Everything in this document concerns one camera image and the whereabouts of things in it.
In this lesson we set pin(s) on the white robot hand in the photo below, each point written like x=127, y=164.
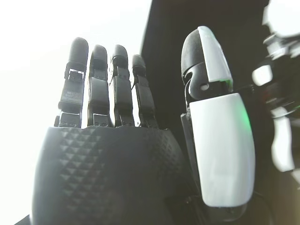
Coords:
x=105, y=175

